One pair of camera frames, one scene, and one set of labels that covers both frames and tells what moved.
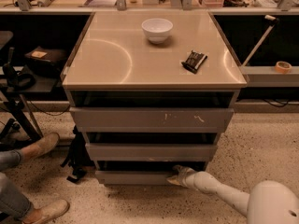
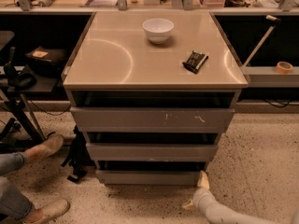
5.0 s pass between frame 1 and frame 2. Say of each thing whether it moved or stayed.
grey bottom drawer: stayed
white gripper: moved
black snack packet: stayed
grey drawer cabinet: stayed
